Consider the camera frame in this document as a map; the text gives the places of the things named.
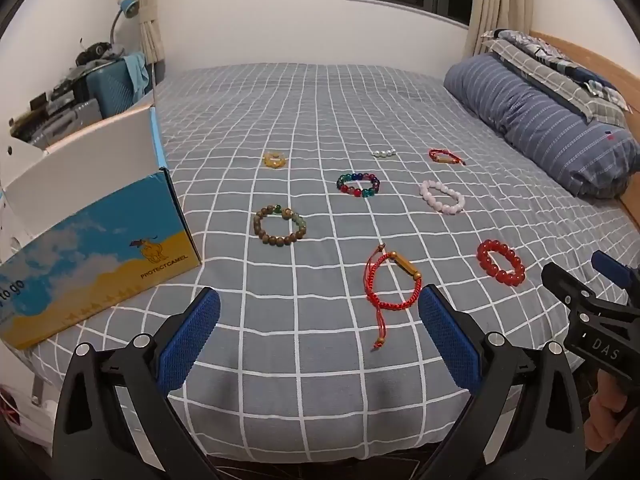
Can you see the blue striped pillow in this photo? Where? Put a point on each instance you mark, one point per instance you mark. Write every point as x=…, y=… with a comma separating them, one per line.
x=540, y=115

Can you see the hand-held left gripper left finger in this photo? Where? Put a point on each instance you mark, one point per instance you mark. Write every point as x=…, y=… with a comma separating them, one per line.
x=192, y=340

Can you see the grey suitcase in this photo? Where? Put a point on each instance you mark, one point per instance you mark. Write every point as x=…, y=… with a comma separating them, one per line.
x=60, y=122

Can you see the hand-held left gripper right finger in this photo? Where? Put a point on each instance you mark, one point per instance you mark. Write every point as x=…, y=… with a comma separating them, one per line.
x=447, y=340

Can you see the teal suitcase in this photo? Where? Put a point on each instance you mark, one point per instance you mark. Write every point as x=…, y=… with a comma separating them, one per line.
x=107, y=87

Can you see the blue desk lamp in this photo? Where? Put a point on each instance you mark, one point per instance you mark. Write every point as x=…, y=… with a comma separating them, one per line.
x=129, y=6

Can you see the folded grey checked blanket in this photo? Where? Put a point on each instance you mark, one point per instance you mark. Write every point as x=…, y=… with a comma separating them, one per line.
x=550, y=60

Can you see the beige window curtain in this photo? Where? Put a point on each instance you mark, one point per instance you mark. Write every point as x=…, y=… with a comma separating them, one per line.
x=492, y=0

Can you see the stack of dark boxes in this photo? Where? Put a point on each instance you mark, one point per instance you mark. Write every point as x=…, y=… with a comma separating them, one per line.
x=60, y=92

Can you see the teal cloth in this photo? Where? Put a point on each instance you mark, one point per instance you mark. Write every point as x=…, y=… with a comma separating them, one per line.
x=137, y=72

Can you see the blue and yellow cardboard box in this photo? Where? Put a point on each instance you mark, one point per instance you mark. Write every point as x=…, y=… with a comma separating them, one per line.
x=100, y=240

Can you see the beige tied curtain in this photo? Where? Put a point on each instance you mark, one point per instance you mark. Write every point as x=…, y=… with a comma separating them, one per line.
x=150, y=25

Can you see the person's right hand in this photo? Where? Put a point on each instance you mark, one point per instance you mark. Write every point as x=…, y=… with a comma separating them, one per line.
x=602, y=412

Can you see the black headphones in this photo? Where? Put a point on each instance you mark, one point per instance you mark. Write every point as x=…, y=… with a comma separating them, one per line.
x=97, y=51

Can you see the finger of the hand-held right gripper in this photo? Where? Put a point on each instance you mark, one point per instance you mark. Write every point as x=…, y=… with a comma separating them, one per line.
x=610, y=266
x=567, y=285

